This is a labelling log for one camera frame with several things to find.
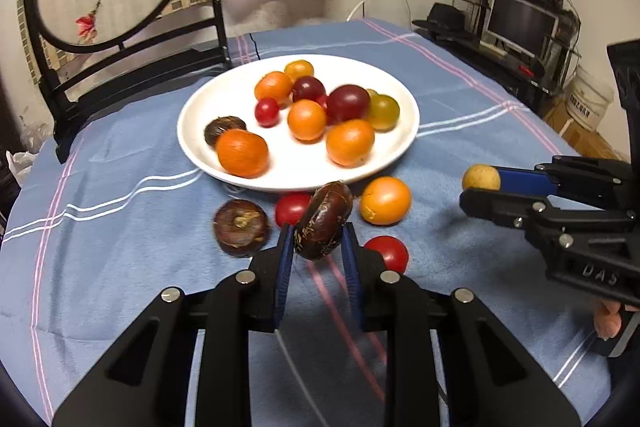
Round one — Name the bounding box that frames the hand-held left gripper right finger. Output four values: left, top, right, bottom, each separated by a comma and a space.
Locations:
341, 222, 583, 427

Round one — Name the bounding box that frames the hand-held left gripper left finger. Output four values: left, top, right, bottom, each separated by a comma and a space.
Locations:
51, 223, 296, 427

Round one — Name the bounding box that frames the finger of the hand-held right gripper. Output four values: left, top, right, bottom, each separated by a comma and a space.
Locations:
459, 188, 636, 235
499, 155, 636, 210

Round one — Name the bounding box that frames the dark brown water chestnut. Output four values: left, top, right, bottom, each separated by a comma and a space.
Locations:
293, 180, 354, 262
213, 199, 270, 257
203, 116, 248, 148

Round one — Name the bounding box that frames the white oval plate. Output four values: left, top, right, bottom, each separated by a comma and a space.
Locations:
177, 54, 420, 192

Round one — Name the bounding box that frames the large orange mandarin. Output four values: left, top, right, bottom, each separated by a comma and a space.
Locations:
216, 129, 270, 179
326, 119, 376, 168

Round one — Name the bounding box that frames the green-orange round fruit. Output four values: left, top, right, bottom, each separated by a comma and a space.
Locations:
367, 94, 401, 132

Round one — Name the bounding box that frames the small smooth orange fruit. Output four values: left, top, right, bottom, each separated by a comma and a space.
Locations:
287, 99, 327, 142
359, 176, 412, 226
254, 72, 294, 104
284, 60, 315, 82

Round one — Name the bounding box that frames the dark red plum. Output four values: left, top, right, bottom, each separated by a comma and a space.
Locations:
327, 84, 371, 124
292, 76, 327, 102

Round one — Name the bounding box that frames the person's right hand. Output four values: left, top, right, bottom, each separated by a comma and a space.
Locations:
593, 299, 623, 342

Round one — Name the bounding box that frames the cardboard box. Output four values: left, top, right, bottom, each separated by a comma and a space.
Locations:
542, 102, 631, 162

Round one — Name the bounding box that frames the white plastic bucket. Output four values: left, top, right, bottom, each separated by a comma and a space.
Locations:
567, 67, 615, 132

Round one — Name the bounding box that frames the black metal desk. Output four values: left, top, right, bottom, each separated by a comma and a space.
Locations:
415, 0, 581, 108

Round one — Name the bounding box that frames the computer monitor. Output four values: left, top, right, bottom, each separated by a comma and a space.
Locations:
482, 0, 560, 58

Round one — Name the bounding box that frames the black hat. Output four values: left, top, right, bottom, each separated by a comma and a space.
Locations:
412, 3, 473, 40

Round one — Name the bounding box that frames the white plastic bag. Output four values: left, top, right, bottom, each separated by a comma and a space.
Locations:
5, 149, 36, 188

